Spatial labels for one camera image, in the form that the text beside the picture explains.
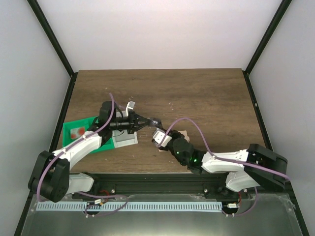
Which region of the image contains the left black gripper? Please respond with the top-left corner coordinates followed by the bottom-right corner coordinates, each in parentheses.
top-left (110, 111), bottom-right (151, 134)

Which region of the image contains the beige card holder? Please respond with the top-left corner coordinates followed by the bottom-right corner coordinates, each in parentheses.
top-left (159, 130), bottom-right (190, 152)

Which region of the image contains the black vip card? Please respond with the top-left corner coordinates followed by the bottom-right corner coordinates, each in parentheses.
top-left (150, 118), bottom-right (162, 128)

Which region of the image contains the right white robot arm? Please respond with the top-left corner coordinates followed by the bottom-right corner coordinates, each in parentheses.
top-left (152, 128), bottom-right (288, 198)

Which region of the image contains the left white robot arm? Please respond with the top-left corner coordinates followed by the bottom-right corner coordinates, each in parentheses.
top-left (28, 101), bottom-right (160, 203)

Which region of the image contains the red white card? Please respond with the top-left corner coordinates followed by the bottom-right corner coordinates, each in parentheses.
top-left (69, 127), bottom-right (86, 140)

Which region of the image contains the white plastic bin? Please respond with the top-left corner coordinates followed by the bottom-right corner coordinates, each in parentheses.
top-left (112, 130), bottom-right (138, 148)

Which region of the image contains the green plastic bin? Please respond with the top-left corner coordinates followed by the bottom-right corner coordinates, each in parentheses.
top-left (62, 117), bottom-right (115, 153)

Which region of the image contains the light blue slotted strip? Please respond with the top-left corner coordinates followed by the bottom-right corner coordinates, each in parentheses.
top-left (36, 202), bottom-right (222, 212)

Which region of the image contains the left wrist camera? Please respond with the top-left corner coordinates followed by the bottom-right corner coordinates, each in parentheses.
top-left (123, 101), bottom-right (135, 117)

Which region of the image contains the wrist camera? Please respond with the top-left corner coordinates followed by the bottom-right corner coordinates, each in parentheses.
top-left (123, 101), bottom-right (135, 117)
top-left (152, 128), bottom-right (172, 148)

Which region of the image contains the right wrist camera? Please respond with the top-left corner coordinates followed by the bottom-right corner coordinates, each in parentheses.
top-left (152, 128), bottom-right (172, 148)

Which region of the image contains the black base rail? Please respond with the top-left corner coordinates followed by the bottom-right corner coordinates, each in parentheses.
top-left (31, 173), bottom-right (292, 200)

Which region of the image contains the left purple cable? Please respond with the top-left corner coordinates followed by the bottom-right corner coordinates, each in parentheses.
top-left (36, 92), bottom-right (128, 218)

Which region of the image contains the left black frame post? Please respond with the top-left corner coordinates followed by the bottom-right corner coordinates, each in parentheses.
top-left (26, 0), bottom-right (75, 76)

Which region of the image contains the black frame post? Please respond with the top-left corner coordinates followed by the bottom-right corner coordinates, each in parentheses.
top-left (26, 0), bottom-right (75, 76)
top-left (245, 0), bottom-right (292, 75)

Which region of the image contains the right black frame post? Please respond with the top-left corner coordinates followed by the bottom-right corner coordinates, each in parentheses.
top-left (245, 0), bottom-right (292, 75)

